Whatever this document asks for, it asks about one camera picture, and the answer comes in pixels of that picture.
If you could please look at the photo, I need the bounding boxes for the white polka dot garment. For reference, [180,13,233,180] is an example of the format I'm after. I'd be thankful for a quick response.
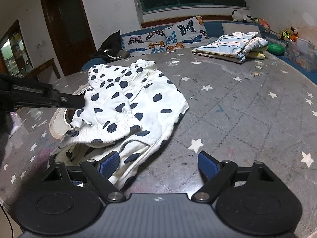
[49,59,189,188]

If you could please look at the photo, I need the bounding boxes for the wooden side table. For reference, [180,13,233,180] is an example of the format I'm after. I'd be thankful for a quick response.
[24,57,62,80]

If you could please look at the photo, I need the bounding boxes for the round table heater insert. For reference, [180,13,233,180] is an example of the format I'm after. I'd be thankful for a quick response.
[49,108,71,140]

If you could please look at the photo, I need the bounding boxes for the grey star tablecloth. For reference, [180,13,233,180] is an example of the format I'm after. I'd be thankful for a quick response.
[0,48,317,238]

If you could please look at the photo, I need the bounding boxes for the dark wooden door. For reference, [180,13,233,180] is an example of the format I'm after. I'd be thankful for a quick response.
[40,0,96,76]

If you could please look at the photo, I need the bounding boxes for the black bag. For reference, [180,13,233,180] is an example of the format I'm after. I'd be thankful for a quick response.
[97,31,122,58]

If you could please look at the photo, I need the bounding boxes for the folded striped blanket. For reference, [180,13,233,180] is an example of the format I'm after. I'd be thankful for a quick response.
[191,32,269,64]

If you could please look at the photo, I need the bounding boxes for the green bowl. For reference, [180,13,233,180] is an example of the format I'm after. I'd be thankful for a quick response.
[267,43,285,55]

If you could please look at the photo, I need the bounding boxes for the blue sofa bench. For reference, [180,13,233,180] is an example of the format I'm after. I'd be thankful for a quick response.
[81,20,317,85]

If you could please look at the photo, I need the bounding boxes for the butterfly print cushion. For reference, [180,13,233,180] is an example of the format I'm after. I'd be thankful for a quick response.
[121,16,211,57]

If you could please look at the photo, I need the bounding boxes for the clear plastic storage box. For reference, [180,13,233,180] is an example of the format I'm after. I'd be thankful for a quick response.
[286,38,316,73]

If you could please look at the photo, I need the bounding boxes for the small toys pile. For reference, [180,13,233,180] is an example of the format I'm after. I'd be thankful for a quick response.
[254,18,298,42]

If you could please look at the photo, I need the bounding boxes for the plush toy panda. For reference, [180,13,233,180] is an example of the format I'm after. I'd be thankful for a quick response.
[231,10,259,24]

